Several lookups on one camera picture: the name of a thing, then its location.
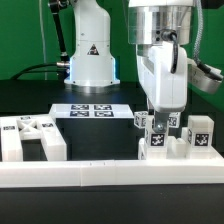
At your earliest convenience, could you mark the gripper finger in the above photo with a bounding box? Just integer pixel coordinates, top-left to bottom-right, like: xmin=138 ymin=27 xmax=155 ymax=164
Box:
xmin=153 ymin=112 xmax=169 ymax=132

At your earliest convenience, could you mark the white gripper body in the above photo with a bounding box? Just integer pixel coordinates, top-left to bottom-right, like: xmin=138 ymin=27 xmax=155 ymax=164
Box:
xmin=136 ymin=42 xmax=188 ymax=113

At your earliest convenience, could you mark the white chair seat part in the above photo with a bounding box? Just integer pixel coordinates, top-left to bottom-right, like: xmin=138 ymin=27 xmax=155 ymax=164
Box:
xmin=138 ymin=136 xmax=222 ymax=160

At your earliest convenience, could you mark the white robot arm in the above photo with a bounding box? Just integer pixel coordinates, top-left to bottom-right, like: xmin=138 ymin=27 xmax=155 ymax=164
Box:
xmin=65 ymin=0 xmax=223 ymax=133

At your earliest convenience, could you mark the white tagged cube right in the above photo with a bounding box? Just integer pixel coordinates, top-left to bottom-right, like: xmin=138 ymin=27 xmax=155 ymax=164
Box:
xmin=169 ymin=112 xmax=181 ymax=128

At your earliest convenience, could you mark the white tagged cube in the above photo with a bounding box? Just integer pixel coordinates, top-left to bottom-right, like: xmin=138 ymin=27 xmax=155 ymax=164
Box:
xmin=134 ymin=111 xmax=147 ymax=129
xmin=169 ymin=112 xmax=181 ymax=128

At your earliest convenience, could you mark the white tagged cube left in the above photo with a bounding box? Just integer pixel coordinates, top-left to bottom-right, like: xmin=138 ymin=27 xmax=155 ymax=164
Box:
xmin=134 ymin=111 xmax=147 ymax=129

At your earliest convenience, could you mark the white flat tagged plate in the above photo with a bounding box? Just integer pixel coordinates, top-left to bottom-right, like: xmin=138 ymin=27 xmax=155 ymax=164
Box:
xmin=49 ymin=104 xmax=133 ymax=119

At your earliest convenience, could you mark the black cable bundle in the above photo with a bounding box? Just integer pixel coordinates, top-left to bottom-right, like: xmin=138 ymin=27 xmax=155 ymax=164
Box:
xmin=10 ymin=61 xmax=71 ymax=81

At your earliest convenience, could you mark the white boundary fence frame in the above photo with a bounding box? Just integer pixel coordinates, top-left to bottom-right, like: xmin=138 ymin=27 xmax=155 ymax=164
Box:
xmin=0 ymin=126 xmax=224 ymax=189

